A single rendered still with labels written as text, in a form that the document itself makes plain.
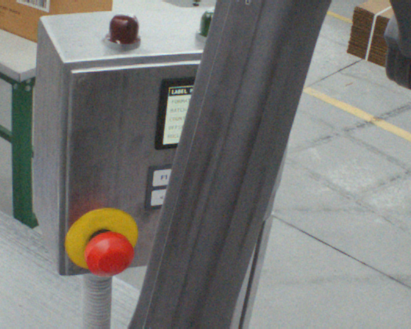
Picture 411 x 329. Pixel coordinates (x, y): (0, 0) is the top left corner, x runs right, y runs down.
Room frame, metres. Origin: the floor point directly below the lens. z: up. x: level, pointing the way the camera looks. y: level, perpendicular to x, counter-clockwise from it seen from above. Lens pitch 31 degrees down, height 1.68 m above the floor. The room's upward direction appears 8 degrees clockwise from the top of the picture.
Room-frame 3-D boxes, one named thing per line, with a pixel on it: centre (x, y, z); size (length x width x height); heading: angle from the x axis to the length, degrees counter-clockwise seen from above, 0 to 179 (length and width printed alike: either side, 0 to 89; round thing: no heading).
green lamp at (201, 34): (0.52, 0.01, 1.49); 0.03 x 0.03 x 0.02
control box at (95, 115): (0.53, 0.05, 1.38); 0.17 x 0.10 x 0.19; 118
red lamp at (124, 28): (0.49, 0.08, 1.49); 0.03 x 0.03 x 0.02
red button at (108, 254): (0.45, 0.07, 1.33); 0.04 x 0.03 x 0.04; 118
